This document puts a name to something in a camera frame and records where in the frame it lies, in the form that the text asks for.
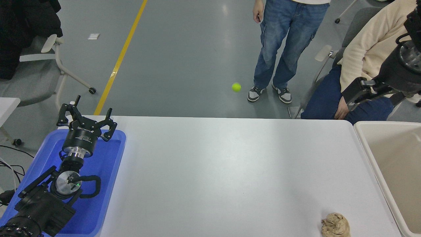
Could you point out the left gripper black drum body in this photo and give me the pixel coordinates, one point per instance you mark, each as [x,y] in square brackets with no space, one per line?
[80,138]

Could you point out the tan paper ball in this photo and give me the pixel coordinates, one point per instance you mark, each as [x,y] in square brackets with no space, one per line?
[335,225]

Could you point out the person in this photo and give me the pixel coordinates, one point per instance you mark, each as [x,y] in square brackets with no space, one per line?
[371,42]
[289,33]

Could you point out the grey office chair white frame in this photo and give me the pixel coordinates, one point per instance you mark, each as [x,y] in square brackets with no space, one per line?
[33,82]
[361,23]

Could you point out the black jacket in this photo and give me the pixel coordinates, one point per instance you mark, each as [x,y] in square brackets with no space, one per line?
[23,26]

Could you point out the white paper scrap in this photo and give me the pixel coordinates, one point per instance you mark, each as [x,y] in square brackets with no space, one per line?
[93,36]

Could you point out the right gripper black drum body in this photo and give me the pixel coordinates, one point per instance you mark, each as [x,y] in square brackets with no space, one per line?
[401,80]

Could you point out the white chair leg with caster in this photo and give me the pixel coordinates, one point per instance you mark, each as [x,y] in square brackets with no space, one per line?
[343,13]

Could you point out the yellow-green tennis ball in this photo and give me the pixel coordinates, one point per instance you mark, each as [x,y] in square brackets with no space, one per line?
[236,87]

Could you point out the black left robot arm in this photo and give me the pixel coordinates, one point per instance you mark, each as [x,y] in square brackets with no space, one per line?
[39,207]

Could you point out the person's right hand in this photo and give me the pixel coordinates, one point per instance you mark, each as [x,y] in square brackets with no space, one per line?
[259,11]
[342,109]

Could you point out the blue plastic tray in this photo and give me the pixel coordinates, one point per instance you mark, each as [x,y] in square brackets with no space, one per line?
[105,164]

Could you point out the large pale bin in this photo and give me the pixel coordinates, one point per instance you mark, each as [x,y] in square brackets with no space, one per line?
[394,158]

